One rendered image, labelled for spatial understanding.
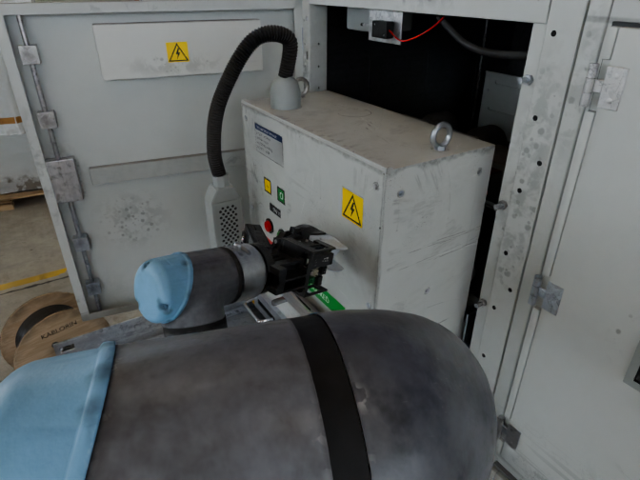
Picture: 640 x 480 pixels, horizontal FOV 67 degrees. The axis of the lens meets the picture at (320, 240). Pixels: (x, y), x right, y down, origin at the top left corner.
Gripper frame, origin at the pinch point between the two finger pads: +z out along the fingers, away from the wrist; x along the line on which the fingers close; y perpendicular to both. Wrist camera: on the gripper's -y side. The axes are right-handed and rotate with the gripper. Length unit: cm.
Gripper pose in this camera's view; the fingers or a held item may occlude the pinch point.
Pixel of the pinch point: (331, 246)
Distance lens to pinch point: 81.5
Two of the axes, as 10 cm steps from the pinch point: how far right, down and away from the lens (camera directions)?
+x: 1.8, -9.4, -3.0
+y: 7.4, 3.3, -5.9
